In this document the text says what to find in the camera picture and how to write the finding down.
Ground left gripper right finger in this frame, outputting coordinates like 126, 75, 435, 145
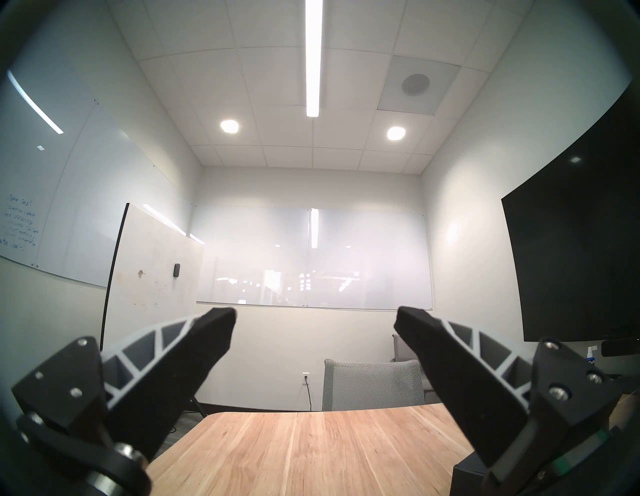
394, 306, 625, 496

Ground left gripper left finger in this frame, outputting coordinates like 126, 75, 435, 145
11, 307, 237, 496

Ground black cardboard box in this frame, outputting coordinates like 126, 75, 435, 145
450, 451, 496, 496

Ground grey office chair with armrests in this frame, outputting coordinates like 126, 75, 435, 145
391, 333, 441, 405

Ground grey mesh office chair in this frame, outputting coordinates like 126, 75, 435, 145
322, 358, 426, 412

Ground mobile whiteboard on stand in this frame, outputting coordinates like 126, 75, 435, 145
100, 202, 207, 418

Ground black video conference bar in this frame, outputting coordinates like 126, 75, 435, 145
601, 337, 640, 358

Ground round ceiling speaker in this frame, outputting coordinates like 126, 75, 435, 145
401, 73, 431, 97

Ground linear ceiling light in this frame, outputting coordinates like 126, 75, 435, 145
305, 0, 324, 118

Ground black floor cables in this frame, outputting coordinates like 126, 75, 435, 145
167, 397, 207, 436

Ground large black wall display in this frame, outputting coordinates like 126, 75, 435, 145
501, 80, 640, 343

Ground glass wall whiteboard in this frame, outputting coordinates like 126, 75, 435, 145
192, 204, 434, 311

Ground wall whiteboard with writing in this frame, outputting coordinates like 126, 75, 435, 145
0, 65, 201, 289

